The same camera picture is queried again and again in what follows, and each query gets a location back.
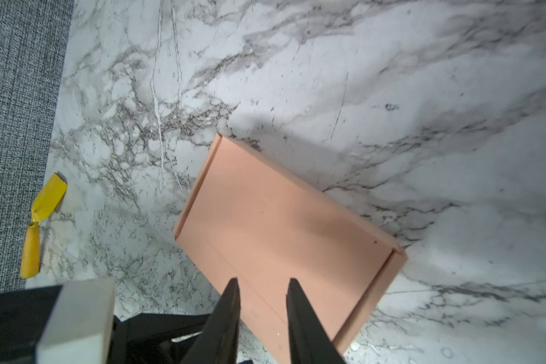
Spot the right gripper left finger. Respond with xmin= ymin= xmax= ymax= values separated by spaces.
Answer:
xmin=181 ymin=278 xmax=241 ymax=363

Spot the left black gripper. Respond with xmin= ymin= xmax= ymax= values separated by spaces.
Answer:
xmin=0 ymin=278 xmax=209 ymax=363

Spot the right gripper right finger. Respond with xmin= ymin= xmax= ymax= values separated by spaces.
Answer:
xmin=286 ymin=278 xmax=345 ymax=364

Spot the pink paper box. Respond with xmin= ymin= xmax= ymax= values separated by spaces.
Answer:
xmin=174 ymin=135 xmax=407 ymax=363

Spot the yellow handled tool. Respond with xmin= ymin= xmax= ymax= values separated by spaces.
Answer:
xmin=20 ymin=174 xmax=67 ymax=279

